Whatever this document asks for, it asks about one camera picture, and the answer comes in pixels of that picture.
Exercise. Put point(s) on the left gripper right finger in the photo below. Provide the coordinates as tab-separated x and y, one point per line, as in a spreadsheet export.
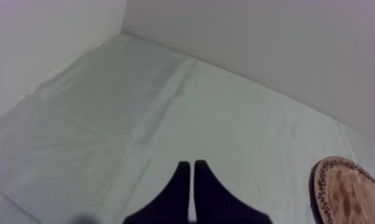
213	204

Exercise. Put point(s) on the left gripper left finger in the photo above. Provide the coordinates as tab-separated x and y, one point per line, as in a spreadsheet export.
170	204

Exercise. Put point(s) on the round wooden board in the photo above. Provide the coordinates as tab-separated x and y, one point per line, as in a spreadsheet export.
350	194

